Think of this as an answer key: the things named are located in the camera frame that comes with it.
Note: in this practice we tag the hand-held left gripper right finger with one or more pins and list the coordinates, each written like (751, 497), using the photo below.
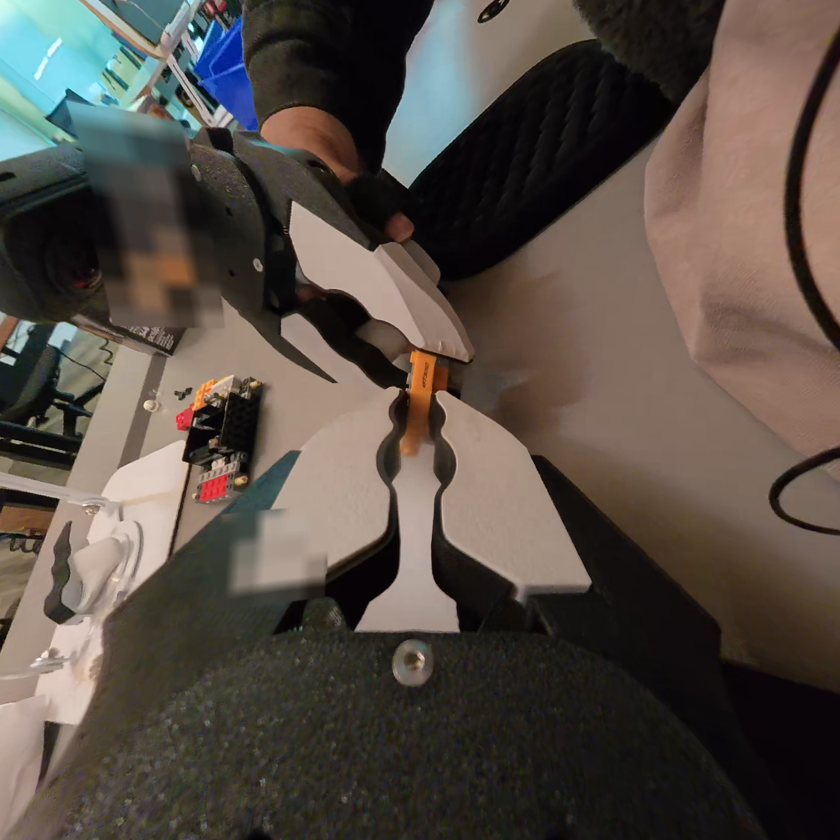
(512, 518)

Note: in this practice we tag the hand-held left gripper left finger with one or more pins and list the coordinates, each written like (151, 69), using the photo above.
(334, 485)

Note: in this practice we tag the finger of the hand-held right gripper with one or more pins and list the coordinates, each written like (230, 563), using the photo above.
(380, 289)
(298, 334)

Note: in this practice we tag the orange toy brick assembly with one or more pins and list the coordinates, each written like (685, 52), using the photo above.
(423, 394)

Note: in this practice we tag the grey desk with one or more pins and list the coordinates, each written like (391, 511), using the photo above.
(590, 361)

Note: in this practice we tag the person's right hand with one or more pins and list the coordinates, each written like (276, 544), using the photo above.
(308, 138)

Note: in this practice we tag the black toy car chassis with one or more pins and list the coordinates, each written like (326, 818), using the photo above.
(226, 426)

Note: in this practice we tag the large blue bin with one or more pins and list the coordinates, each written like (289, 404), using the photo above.
(229, 72)

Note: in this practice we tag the red toy minifigure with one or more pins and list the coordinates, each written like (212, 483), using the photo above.
(185, 417)

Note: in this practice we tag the black toy car box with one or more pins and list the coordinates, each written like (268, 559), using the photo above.
(151, 338)

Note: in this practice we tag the white book stand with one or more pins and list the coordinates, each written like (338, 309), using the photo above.
(151, 479)

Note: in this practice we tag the black padded cushion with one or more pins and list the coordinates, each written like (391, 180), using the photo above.
(538, 164)

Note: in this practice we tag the grey part with wavy edge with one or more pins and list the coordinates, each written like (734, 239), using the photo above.
(85, 571)

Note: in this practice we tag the black office chair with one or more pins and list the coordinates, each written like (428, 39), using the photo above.
(39, 394)

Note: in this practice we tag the person's beige clothing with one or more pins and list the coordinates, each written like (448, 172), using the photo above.
(735, 229)

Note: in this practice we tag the person's black fleece jacket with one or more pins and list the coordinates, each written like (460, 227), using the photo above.
(649, 39)

